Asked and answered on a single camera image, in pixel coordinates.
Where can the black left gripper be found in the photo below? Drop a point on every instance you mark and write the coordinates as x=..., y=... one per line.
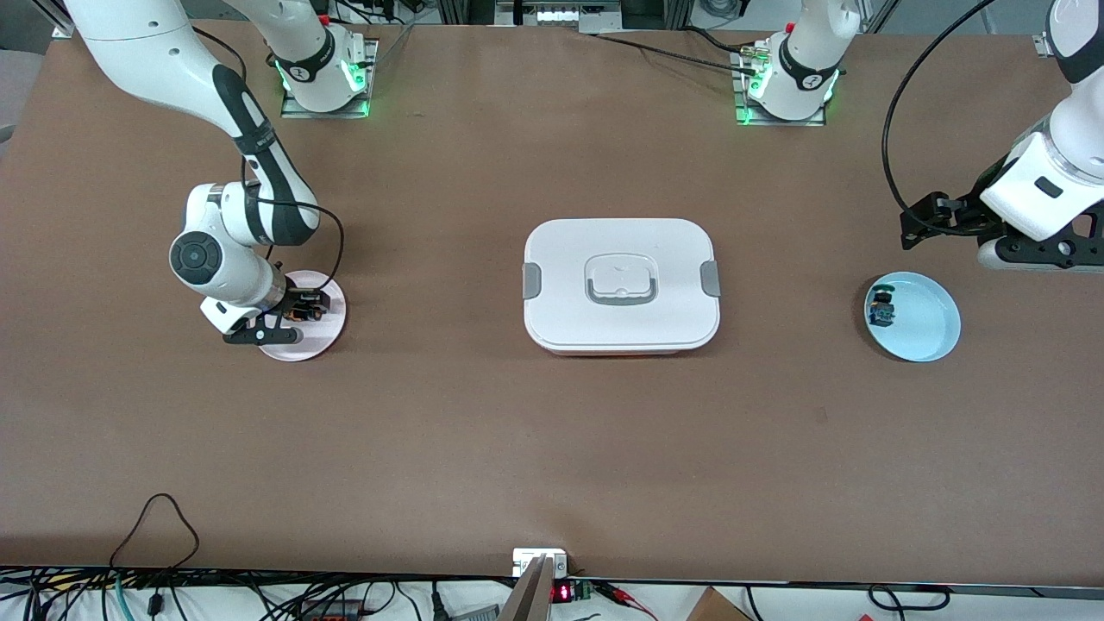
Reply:
x=968, y=215

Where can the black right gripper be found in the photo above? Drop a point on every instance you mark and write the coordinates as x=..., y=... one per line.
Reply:
x=297, y=304

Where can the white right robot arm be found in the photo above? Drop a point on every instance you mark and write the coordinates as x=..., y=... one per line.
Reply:
x=155, y=52

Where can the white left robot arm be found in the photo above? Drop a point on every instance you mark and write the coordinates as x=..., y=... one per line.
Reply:
x=806, y=52

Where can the white lunch box grey clips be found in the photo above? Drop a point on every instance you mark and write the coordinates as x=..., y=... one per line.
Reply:
x=621, y=323

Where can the small white box device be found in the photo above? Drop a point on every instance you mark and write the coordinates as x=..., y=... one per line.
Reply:
x=528, y=559

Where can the pink round plate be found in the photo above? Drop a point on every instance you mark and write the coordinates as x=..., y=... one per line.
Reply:
x=323, y=341

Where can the light blue round plate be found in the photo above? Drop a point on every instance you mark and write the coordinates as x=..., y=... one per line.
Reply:
x=927, y=323

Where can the black power strip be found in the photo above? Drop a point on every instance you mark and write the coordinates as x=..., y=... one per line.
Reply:
x=332, y=611

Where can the red digit display board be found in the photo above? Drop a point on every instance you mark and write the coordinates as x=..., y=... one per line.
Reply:
x=565, y=592

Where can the red and black clip lead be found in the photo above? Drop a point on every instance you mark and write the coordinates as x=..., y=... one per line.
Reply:
x=625, y=597

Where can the brown cardboard piece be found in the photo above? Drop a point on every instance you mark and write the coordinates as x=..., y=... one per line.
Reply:
x=716, y=608

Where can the blue and black switch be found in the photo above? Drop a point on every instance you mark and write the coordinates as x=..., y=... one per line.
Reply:
x=882, y=309

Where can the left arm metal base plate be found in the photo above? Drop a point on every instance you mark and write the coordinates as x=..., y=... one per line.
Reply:
x=780, y=122

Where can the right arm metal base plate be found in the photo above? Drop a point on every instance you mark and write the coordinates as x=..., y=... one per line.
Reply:
x=302, y=112

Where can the aluminium corner bracket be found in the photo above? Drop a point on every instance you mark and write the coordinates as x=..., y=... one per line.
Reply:
x=1044, y=45

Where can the aluminium profile post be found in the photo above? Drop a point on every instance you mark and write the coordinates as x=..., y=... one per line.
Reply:
x=530, y=595

